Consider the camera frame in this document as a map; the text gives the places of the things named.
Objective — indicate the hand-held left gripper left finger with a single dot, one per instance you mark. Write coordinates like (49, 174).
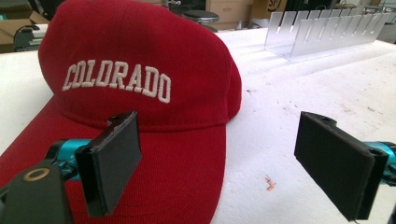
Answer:
(112, 161)

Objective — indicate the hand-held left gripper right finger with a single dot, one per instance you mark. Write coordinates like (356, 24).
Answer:
(336, 161)

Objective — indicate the red baseball cap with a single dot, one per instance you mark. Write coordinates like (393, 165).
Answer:
(140, 93)

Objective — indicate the clear acrylic slotted rack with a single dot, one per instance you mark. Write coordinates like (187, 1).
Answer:
(323, 31)

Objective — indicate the open cardboard box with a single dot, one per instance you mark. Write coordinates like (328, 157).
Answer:
(18, 26)

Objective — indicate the brown cardboard box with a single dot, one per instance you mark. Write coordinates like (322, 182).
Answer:
(268, 8)

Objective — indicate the black round stool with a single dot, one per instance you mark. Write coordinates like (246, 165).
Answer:
(200, 15)

